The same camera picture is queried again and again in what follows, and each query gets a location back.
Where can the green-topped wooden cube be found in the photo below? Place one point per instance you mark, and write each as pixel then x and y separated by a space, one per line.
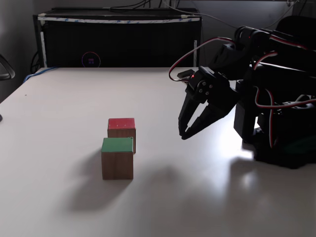
pixel 117 160

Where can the red-topped wooden cube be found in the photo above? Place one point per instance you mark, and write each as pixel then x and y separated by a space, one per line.
pixel 121 124

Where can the small black connector block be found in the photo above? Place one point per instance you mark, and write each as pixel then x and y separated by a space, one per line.
pixel 185 73

